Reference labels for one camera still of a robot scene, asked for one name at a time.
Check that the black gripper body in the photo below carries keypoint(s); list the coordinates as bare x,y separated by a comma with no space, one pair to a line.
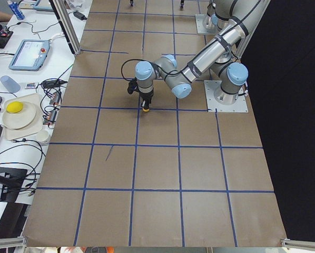
146,95

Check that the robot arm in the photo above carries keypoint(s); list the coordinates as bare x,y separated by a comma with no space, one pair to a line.
233,20

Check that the white paper cup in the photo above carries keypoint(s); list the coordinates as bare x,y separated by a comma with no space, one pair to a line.
43,137

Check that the black power adapter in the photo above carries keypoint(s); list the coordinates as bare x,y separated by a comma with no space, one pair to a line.
79,15

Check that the blue teach pendant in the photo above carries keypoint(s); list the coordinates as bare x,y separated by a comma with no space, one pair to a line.
42,5
30,55

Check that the beige plate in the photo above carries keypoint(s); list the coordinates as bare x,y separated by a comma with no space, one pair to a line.
20,119

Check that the yellow lemon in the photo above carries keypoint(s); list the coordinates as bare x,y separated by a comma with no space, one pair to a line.
14,107

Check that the translucent blue cup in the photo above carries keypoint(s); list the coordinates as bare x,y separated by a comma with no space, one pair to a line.
11,85

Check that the blue water bottle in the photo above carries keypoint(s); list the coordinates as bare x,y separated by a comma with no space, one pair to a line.
16,10

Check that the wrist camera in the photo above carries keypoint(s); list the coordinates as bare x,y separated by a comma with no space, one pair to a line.
132,86

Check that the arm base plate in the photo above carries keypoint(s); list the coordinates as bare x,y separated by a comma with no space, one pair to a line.
219,101
206,24

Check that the aluminium frame post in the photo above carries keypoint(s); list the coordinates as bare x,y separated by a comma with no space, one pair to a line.
63,18

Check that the black camera stand base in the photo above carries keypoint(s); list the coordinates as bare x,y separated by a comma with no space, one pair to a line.
11,180

